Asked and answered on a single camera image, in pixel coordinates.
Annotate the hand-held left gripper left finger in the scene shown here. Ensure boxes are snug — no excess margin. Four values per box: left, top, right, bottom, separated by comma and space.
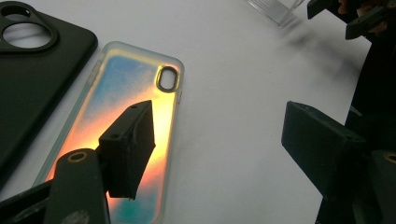
98, 100, 156, 200

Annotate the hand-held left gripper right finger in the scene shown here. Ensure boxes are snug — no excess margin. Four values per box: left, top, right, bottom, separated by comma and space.
281, 101, 368, 200

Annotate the clear plastic rack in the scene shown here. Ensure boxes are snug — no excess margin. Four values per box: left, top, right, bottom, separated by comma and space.
242, 0, 306, 27

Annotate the iridescent clear phone case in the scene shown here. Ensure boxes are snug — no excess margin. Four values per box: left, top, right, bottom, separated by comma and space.
32, 40, 185, 224

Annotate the black phone case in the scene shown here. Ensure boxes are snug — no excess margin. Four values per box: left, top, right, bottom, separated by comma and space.
0, 0, 99, 190

